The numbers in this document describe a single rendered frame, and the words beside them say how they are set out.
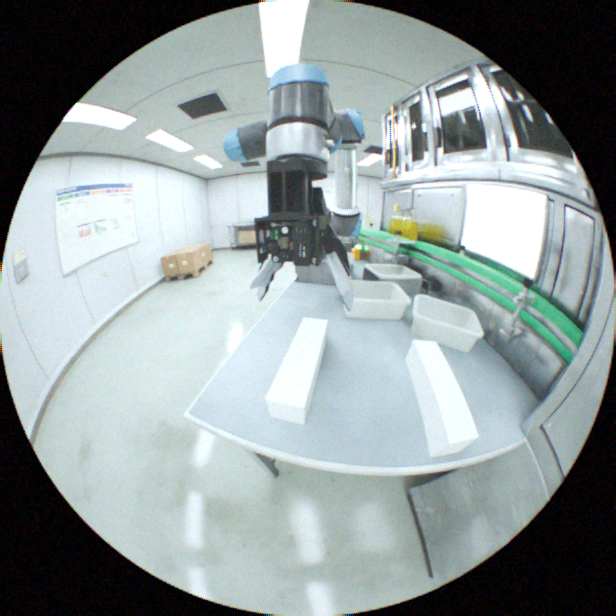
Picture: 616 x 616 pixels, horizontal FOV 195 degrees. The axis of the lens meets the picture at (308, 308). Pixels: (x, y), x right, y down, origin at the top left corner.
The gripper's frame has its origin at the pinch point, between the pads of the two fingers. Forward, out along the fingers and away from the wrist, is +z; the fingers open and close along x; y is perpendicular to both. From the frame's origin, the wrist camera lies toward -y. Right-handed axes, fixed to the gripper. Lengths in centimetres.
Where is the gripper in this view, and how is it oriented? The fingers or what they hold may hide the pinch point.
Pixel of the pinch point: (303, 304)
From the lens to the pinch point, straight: 29.3
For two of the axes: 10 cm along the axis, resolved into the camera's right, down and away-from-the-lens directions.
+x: 9.7, 1.1, -2.0
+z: 0.0, 8.7, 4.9
